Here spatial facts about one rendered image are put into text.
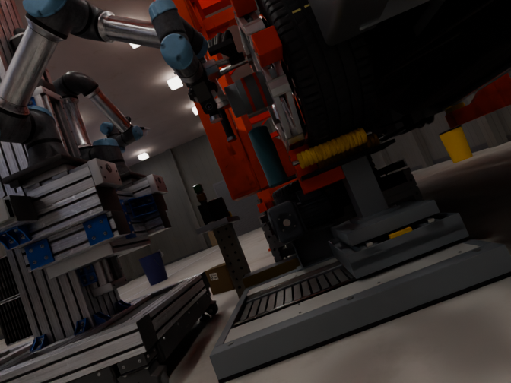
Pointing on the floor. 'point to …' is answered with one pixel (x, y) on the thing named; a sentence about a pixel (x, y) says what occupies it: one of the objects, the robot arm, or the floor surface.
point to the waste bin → (154, 267)
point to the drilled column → (233, 255)
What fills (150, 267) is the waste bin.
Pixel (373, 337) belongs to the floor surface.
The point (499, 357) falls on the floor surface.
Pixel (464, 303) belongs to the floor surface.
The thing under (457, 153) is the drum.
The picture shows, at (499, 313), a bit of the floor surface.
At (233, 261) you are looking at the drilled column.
